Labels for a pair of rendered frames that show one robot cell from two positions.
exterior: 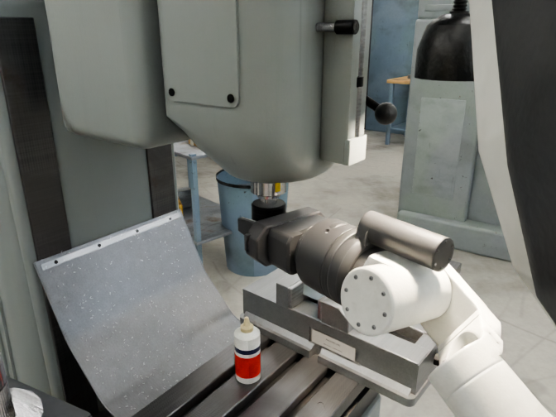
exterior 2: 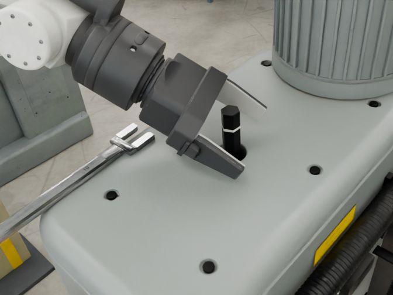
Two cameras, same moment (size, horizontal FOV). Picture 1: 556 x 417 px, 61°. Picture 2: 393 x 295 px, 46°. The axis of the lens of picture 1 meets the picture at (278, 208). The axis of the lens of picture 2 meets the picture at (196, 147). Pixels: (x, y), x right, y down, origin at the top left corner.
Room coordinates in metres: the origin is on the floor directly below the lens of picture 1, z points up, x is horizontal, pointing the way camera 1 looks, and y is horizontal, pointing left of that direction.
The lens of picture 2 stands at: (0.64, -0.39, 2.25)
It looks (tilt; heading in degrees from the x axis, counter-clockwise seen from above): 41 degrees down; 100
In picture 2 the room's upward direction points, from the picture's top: 6 degrees counter-clockwise
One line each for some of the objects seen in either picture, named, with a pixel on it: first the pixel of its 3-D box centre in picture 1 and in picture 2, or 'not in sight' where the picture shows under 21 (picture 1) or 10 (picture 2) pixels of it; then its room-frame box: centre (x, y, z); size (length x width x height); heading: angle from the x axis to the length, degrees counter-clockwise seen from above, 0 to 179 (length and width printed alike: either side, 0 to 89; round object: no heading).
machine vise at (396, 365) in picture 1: (338, 313); not in sight; (0.71, -0.11, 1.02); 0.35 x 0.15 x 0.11; 51
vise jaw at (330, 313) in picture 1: (352, 300); not in sight; (0.70, -0.13, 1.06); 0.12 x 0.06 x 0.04; 141
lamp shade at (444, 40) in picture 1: (455, 45); not in sight; (0.49, -0.17, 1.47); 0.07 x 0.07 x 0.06
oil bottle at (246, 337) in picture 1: (247, 347); not in sight; (0.62, 0.05, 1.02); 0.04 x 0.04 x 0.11
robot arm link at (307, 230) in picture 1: (313, 249); not in sight; (0.53, -0.04, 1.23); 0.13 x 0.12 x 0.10; 128
